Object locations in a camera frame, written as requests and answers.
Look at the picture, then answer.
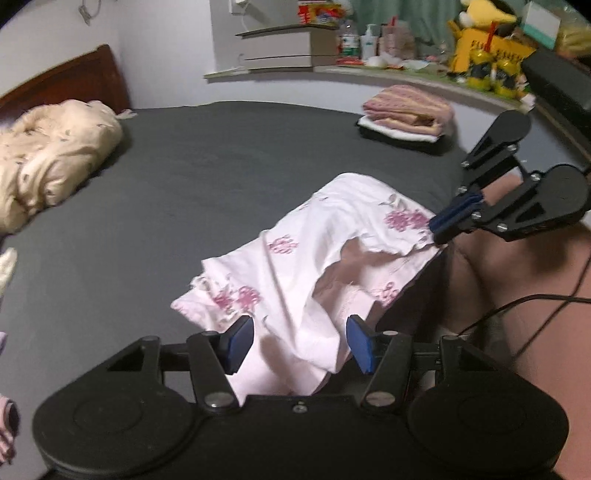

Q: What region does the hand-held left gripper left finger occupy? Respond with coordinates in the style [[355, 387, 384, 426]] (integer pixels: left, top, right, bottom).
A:
[[104, 315, 256, 413]]

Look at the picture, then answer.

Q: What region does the green label water bottle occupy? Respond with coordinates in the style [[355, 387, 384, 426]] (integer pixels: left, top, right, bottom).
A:
[[339, 21, 362, 60]]

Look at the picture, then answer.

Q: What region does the yellow plush toy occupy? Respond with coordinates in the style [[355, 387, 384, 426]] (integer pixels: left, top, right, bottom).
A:
[[455, 0, 518, 28]]

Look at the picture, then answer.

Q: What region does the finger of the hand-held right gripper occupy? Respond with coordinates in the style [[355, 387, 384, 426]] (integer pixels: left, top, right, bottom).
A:
[[432, 167, 563, 245], [429, 124, 533, 230]]

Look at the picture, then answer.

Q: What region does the beige cabinet dark trim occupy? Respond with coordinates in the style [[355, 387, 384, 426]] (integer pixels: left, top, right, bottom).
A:
[[235, 22, 342, 71]]

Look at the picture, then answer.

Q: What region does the yellow toy figures box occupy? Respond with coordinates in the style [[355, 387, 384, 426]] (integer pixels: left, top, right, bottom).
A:
[[448, 25, 539, 100]]

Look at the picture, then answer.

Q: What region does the black cable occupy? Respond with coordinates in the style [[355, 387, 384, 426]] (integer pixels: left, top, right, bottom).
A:
[[455, 284, 591, 365]]

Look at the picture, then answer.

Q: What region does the green curtain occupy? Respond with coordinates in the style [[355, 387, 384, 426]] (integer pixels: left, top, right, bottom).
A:
[[344, 0, 467, 56]]

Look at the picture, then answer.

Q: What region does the pink striped folded garment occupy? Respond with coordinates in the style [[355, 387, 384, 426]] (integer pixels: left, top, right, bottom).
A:
[[362, 84, 454, 130]]

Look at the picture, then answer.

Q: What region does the cream textured garment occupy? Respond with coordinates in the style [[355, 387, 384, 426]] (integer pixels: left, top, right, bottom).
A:
[[0, 247, 19, 296]]

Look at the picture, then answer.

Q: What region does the red yellow snack box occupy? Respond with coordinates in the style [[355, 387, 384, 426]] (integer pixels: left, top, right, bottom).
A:
[[295, 0, 346, 28]]

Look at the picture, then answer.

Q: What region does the beige heart print duvet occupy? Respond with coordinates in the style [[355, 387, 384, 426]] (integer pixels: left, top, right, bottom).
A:
[[0, 99, 125, 234]]

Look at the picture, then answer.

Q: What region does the white pump bottle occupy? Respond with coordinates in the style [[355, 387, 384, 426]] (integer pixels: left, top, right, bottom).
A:
[[361, 23, 380, 61]]

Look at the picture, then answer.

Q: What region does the pink floral garment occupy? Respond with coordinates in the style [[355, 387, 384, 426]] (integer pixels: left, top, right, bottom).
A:
[[170, 172, 446, 398]]

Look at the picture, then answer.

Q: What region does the yellow bag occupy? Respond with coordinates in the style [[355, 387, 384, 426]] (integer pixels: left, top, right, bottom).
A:
[[554, 18, 591, 57]]

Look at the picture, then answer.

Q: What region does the dark red wooden headboard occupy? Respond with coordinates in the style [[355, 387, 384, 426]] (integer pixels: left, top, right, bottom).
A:
[[0, 44, 132, 121]]

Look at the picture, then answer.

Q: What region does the black box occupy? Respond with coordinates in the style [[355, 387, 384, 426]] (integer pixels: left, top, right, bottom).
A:
[[521, 48, 591, 155]]

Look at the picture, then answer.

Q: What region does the teal white box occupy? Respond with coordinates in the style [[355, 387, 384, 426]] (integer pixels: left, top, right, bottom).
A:
[[519, 0, 568, 49]]

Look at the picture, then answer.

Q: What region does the white wall cable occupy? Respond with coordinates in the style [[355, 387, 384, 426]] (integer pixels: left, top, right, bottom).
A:
[[78, 0, 105, 23]]

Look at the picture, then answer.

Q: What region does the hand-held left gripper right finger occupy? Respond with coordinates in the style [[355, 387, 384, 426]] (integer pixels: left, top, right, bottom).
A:
[[345, 315, 495, 413]]

